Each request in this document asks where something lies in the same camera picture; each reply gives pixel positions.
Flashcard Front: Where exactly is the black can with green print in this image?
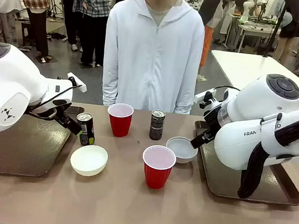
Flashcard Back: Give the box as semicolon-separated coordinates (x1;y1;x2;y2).
73;111;98;148

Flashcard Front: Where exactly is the black pole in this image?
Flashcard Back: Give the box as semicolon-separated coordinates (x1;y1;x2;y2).
263;0;288;60

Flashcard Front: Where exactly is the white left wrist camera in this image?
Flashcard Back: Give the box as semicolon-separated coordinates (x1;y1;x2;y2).
65;72;89;93

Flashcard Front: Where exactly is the person in black jacket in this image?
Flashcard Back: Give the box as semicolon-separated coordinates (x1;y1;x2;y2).
273;0;299;66

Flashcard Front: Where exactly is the white table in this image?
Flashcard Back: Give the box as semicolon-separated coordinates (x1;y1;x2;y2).
206;49;299;107

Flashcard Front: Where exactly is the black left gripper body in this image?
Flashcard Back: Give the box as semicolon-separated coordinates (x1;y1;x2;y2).
52;104;73;129

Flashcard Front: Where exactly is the white desk with grey legs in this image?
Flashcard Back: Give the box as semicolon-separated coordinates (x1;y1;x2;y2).
225;14;283;57

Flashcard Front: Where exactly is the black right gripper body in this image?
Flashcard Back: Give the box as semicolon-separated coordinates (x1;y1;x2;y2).
202;106;222;139

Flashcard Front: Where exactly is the person in orange trousers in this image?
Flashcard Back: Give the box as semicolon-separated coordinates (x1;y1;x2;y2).
191;0;231;83

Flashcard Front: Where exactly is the red plastic cup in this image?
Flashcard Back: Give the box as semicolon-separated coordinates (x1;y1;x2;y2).
139;143;178;192
104;101;135;139

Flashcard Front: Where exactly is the brown plastic tray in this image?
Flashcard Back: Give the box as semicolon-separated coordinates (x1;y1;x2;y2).
0;98;86;182
187;120;299;208

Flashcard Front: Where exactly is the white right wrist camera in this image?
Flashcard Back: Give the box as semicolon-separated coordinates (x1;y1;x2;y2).
193;86;217;111

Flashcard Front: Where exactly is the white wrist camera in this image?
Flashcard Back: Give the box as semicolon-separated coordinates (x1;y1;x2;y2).
193;86;217;111
65;72;89;93

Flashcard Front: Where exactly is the person in black trousers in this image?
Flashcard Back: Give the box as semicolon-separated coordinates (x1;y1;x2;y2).
53;0;84;52

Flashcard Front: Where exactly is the white bowl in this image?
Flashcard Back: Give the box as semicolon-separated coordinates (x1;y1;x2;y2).
164;135;200;165
68;143;110;179

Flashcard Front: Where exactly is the black Pepsi can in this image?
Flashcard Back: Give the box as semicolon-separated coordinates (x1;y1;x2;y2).
148;109;167;142

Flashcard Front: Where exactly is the person in blue plaid shirt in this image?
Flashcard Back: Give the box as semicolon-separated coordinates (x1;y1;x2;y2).
66;0;119;69

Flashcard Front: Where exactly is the person in white hoodie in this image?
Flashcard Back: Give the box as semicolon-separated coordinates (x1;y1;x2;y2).
98;0;209;116

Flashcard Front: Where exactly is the black stool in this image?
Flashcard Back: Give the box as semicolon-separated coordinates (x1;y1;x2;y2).
18;20;34;47

